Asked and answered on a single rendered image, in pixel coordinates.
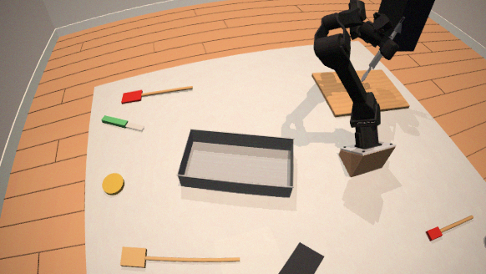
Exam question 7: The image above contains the yellow round disc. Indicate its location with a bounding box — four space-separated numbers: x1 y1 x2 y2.
102 173 125 195

